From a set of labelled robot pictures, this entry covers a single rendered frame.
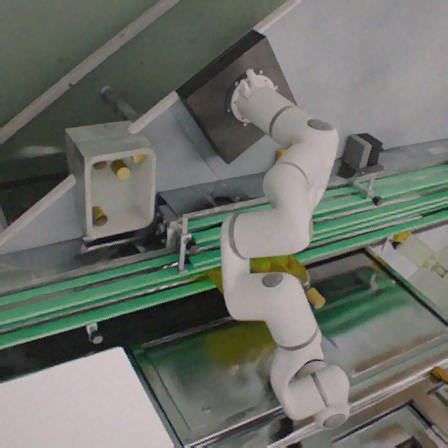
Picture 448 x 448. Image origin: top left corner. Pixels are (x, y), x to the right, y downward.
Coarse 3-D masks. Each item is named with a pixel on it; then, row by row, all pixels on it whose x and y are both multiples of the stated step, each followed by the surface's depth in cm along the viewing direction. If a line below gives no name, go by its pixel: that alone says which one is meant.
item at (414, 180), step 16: (400, 176) 173; (416, 176) 175; (432, 176) 176; (336, 192) 160; (352, 192) 161; (384, 192) 163; (400, 192) 165; (256, 208) 148; (320, 208) 151; (336, 208) 153; (192, 224) 138; (208, 224) 139
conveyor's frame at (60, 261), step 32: (384, 160) 177; (416, 160) 180; (160, 192) 146; (192, 192) 147; (224, 192) 149; (256, 192) 151; (0, 256) 131; (32, 256) 133; (64, 256) 134; (96, 256) 136; (128, 256) 137; (0, 288) 122
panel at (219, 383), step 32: (224, 320) 149; (96, 352) 133; (128, 352) 134; (160, 352) 136; (192, 352) 138; (224, 352) 139; (256, 352) 140; (0, 384) 122; (160, 384) 127; (192, 384) 129; (224, 384) 130; (256, 384) 131; (160, 416) 120; (192, 416) 122; (224, 416) 123; (256, 416) 123
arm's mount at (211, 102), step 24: (240, 48) 130; (264, 48) 130; (216, 72) 128; (240, 72) 130; (264, 72) 133; (192, 96) 128; (216, 96) 131; (288, 96) 142; (216, 120) 135; (216, 144) 139; (240, 144) 143
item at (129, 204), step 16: (96, 160) 121; (112, 160) 131; (128, 160) 134; (144, 160) 132; (96, 176) 131; (112, 176) 134; (128, 176) 136; (144, 176) 134; (96, 192) 134; (112, 192) 136; (128, 192) 139; (144, 192) 137; (112, 208) 139; (128, 208) 142; (144, 208) 139; (112, 224) 136; (128, 224) 137; (144, 224) 138
